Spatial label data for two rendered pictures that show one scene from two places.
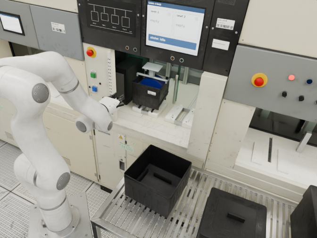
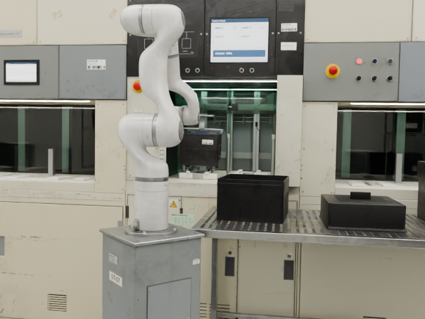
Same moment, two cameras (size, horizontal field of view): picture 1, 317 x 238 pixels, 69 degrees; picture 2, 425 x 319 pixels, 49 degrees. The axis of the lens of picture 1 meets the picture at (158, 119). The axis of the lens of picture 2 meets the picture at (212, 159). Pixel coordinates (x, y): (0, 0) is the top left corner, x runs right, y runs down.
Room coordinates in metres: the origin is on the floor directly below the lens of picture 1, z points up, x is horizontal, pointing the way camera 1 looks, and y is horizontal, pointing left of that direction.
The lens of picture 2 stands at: (-1.08, 0.62, 1.11)
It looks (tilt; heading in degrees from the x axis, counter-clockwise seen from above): 3 degrees down; 347
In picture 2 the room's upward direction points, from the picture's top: 1 degrees clockwise
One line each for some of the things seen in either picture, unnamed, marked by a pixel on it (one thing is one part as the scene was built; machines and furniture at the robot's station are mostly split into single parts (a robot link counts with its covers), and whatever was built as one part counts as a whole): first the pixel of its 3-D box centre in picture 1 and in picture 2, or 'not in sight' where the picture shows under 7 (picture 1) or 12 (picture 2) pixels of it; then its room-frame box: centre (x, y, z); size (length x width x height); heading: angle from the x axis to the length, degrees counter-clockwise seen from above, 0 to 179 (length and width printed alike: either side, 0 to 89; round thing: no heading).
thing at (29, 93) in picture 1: (37, 138); (161, 76); (0.59, 0.41, 1.31); 0.16 x 0.12 x 0.50; 68
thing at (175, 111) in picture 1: (182, 115); (248, 175); (1.42, -0.18, 0.89); 0.22 x 0.21 x 0.04; 159
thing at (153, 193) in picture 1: (158, 178); (254, 197); (0.85, -0.03, 0.85); 0.28 x 0.28 x 0.17; 63
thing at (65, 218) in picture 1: (56, 210); (151, 206); (0.60, 0.44, 0.85); 0.19 x 0.19 x 0.18
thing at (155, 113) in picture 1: (150, 106); (200, 173); (1.52, 0.07, 0.89); 0.22 x 0.21 x 0.04; 159
